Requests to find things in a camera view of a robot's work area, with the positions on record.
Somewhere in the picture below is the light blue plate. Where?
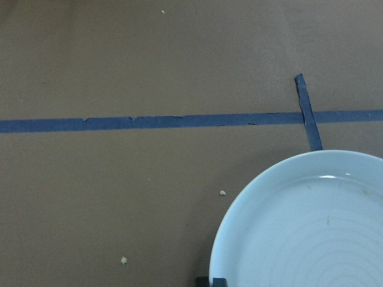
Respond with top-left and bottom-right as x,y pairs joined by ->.
209,150 -> 382,286

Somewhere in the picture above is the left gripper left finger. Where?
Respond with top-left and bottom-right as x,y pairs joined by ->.
195,277 -> 210,287

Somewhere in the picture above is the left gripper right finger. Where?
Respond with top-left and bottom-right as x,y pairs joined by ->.
212,278 -> 227,287

